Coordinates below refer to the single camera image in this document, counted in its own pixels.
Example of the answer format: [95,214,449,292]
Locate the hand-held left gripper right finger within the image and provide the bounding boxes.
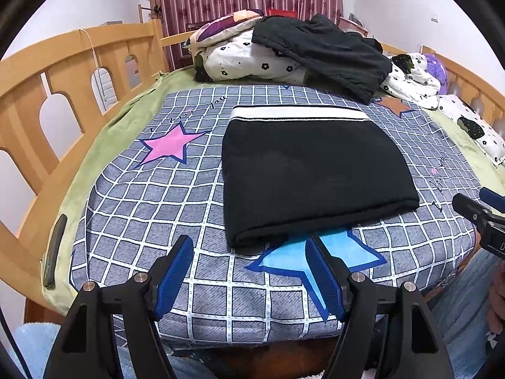
[305,234,454,379]

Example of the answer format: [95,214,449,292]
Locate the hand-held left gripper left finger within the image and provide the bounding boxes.
[43,235,195,379]

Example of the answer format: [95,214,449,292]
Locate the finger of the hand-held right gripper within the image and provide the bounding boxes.
[478,187,505,211]
[452,193,490,226]

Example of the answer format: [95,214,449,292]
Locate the black pants with white waistband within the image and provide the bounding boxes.
[222,105,420,256]

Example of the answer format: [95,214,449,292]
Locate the person's right hand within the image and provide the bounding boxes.
[487,280,505,334]

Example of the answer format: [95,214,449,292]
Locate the grey plaid star bedsheet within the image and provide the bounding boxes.
[69,85,484,344]

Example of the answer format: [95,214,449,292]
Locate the person's blue jeans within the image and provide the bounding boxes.
[16,249,505,379]

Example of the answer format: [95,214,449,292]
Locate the white floral bedding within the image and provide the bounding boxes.
[381,52,505,166]

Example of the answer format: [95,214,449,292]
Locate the green bed blanket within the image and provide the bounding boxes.
[41,70,505,316]

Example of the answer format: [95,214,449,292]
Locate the purple plush toy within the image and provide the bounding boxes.
[422,45,449,95]

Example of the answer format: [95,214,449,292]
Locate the black garment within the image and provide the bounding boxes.
[251,14,393,105]

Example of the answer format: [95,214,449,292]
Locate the folded white printed quilt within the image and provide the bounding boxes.
[193,27,312,85]

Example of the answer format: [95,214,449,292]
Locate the purple yellow pillow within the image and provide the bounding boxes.
[185,8,265,50]

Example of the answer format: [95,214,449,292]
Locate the wooden coat rack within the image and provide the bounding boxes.
[138,3,163,22]

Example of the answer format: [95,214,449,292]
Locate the red box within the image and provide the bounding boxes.
[266,7,299,19]

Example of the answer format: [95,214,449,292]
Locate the wooden bed frame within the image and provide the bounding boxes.
[0,16,505,324]

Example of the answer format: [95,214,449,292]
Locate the white cable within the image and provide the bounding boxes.
[77,28,110,104]

